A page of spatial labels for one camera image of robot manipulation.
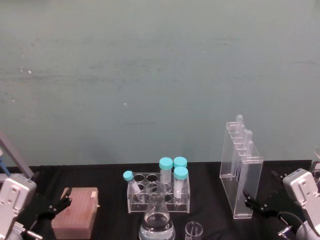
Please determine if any clear glass conical flask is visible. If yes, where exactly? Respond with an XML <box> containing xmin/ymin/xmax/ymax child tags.
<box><xmin>138</xmin><ymin>181</ymin><xmax>177</xmax><ymax>240</ymax></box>

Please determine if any white and blue micropipette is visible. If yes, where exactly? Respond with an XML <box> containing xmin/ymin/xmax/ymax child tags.
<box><xmin>0</xmin><ymin>149</ymin><xmax>12</xmax><ymax>176</ymax></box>

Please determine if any small clear glass beaker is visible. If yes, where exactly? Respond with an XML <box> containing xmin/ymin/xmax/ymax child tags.
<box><xmin>184</xmin><ymin>220</ymin><xmax>204</xmax><ymax>240</ymax></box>

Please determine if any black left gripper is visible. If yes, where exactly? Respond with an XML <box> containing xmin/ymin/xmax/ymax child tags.
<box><xmin>17</xmin><ymin>170</ymin><xmax>74</xmax><ymax>230</ymax></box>

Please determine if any large teal-capped tube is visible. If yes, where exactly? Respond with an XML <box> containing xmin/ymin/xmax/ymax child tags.
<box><xmin>173</xmin><ymin>166</ymin><xmax>189</xmax><ymax>206</ymax></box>
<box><xmin>158</xmin><ymin>157</ymin><xmax>174</xmax><ymax>188</ymax></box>
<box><xmin>173</xmin><ymin>156</ymin><xmax>188</xmax><ymax>168</ymax></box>

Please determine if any clear plastic transfer pipette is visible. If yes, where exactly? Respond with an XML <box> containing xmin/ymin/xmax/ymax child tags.
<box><xmin>238</xmin><ymin>130</ymin><xmax>254</xmax><ymax>181</ymax></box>
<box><xmin>234</xmin><ymin>128</ymin><xmax>249</xmax><ymax>178</ymax></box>
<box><xmin>231</xmin><ymin>114</ymin><xmax>244</xmax><ymax>176</ymax></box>

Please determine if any clear acrylic pipette stand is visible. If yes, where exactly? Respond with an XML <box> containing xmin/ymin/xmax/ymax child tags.
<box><xmin>219</xmin><ymin>121</ymin><xmax>265</xmax><ymax>220</ymax></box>

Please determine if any small teal-capped tube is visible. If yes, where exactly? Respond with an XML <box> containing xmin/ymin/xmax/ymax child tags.
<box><xmin>122</xmin><ymin>170</ymin><xmax>142</xmax><ymax>195</ymax></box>

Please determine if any grey pipette stand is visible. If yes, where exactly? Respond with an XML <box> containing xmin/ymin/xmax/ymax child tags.
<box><xmin>0</xmin><ymin>130</ymin><xmax>35</xmax><ymax>179</ymax></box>

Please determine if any pink pipette tip box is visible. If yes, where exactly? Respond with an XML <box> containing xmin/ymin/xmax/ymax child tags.
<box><xmin>51</xmin><ymin>186</ymin><xmax>101</xmax><ymax>240</ymax></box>

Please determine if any clear acrylic tube rack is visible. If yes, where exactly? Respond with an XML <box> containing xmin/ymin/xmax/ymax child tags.
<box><xmin>127</xmin><ymin>171</ymin><xmax>191</xmax><ymax>214</ymax></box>

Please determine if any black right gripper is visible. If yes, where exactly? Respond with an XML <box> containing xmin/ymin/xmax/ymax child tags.
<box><xmin>242</xmin><ymin>170</ymin><xmax>305</xmax><ymax>221</ymax></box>

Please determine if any dark right wrist cable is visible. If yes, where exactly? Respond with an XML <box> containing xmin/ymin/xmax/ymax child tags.
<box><xmin>277</xmin><ymin>211</ymin><xmax>309</xmax><ymax>237</ymax></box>

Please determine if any black table cloth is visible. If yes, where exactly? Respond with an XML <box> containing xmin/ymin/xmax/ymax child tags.
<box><xmin>0</xmin><ymin>159</ymin><xmax>320</xmax><ymax>240</ymax></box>

